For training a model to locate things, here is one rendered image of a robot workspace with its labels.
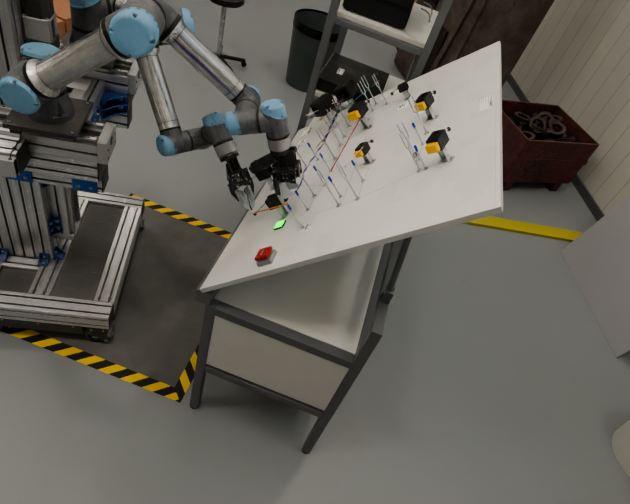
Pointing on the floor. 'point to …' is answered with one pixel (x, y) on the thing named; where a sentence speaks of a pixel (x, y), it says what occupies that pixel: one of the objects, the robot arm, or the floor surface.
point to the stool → (223, 29)
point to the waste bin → (307, 46)
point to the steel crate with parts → (542, 145)
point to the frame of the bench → (288, 344)
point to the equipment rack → (421, 32)
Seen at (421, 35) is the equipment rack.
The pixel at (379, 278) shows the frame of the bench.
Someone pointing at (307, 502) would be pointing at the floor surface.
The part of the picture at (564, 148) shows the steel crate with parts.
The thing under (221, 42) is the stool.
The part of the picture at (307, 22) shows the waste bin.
